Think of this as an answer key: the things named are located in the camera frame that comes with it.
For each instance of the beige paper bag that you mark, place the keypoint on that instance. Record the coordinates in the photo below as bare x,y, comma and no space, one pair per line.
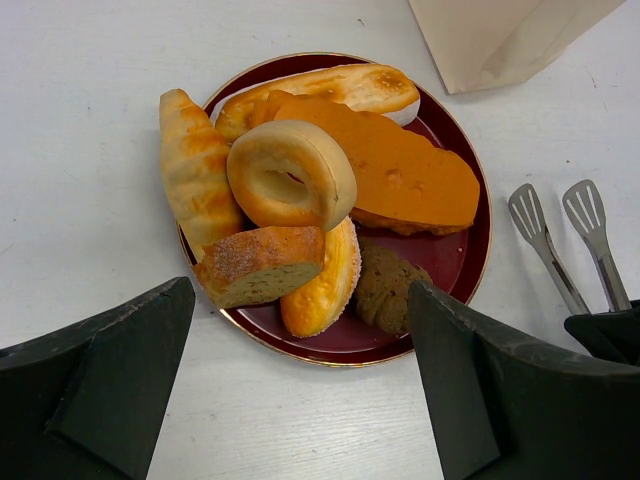
478,45

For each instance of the fake croissant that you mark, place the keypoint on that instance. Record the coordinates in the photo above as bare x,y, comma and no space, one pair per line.
193,157

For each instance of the sugared orange bread roll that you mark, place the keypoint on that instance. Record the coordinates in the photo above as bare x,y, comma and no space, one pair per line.
314,307

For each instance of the long toasted baguette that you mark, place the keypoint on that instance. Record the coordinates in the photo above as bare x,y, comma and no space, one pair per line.
370,87

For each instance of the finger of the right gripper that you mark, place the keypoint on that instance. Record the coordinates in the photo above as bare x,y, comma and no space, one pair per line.
612,336

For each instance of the metal tongs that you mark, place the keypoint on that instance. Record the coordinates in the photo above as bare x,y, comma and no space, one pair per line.
583,253

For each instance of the dark red round plate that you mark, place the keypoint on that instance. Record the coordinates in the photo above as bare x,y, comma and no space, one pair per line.
456,263

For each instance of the large orange bread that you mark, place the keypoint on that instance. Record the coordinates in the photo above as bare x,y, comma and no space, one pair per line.
405,183

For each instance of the brown cookie bread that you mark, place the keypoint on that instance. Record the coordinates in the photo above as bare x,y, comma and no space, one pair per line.
381,295

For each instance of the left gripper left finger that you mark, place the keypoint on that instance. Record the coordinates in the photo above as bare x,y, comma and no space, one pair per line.
88,401

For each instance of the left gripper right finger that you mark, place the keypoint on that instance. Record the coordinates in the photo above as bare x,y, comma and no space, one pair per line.
506,405

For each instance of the fake bagel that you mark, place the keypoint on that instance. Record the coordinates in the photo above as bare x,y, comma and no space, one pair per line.
291,173

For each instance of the cut baguette slice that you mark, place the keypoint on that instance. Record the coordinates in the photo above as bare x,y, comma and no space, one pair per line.
261,265

